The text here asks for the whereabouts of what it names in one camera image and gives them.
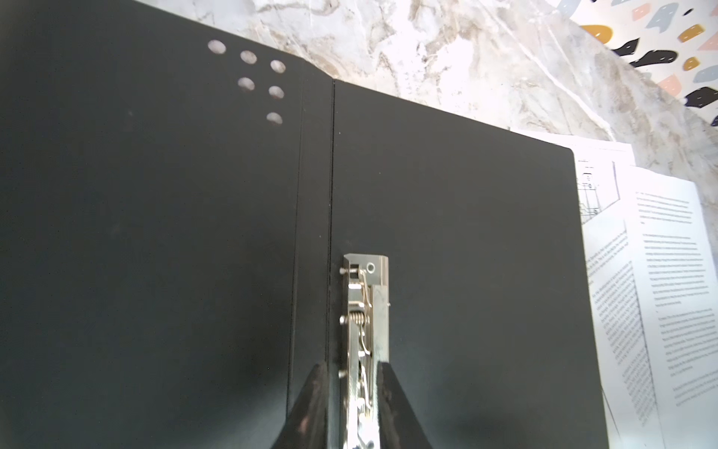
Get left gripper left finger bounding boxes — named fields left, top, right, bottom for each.
left=271, top=363, right=328, bottom=449

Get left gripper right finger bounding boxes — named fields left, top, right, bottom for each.
left=377, top=362, right=432, bottom=449

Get printed paper sheet with diagram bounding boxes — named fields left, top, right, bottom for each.
left=529, top=131, right=665, bottom=448

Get orange folder black inside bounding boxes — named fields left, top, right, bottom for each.
left=1, top=1, right=609, bottom=448

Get printed paper sheet top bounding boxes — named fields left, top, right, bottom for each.
left=616, top=167, right=717, bottom=448

